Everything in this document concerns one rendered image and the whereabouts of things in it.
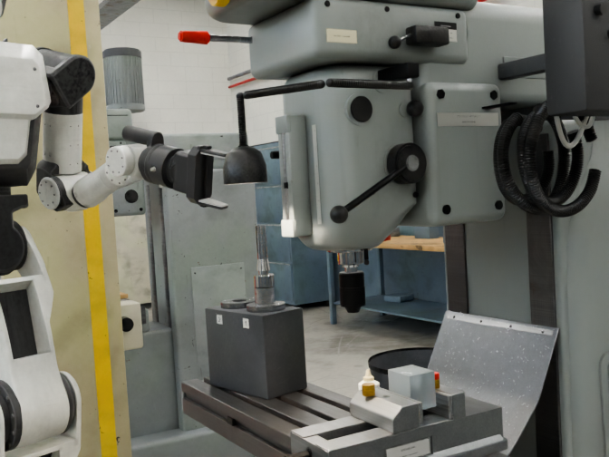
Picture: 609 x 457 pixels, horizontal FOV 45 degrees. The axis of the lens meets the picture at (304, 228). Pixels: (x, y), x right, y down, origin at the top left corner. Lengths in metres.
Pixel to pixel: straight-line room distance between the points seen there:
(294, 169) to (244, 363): 0.58
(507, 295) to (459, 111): 0.43
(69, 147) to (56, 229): 1.10
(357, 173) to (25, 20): 1.94
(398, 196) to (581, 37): 0.39
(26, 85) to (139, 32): 9.35
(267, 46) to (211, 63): 9.98
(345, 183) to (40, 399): 0.76
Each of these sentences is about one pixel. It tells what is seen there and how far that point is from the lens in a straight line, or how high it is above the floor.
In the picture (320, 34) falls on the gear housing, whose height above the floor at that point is 1.67.
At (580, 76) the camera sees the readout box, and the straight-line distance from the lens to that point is 1.24.
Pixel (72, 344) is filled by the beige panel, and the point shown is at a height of 0.89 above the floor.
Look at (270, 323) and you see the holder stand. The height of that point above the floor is 1.13.
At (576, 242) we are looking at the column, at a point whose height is 1.29.
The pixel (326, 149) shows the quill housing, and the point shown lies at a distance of 1.26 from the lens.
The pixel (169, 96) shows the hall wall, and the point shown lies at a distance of 10.98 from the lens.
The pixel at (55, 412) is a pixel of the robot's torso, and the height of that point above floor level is 1.00.
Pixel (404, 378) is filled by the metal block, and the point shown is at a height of 1.10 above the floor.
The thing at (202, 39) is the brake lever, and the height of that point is 1.69.
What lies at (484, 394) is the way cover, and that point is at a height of 0.98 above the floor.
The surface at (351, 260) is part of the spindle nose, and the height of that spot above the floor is 1.29.
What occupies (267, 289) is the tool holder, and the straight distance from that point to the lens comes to 1.68.
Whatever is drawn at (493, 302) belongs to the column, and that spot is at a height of 1.16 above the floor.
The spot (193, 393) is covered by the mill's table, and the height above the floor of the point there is 0.95.
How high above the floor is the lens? 1.42
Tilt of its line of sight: 3 degrees down
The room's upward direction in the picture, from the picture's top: 3 degrees counter-clockwise
